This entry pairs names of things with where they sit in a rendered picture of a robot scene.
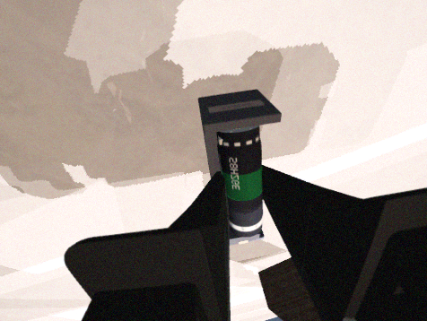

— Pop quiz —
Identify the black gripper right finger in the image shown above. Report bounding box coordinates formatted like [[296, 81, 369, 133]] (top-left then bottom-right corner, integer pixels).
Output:
[[262, 165, 427, 321]]

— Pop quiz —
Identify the dark grey battery with green band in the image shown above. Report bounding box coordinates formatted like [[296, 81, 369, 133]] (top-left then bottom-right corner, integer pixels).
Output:
[[216, 126, 264, 238]]

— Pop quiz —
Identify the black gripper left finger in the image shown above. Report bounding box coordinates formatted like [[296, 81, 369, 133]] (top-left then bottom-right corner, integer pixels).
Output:
[[64, 171, 231, 321]]

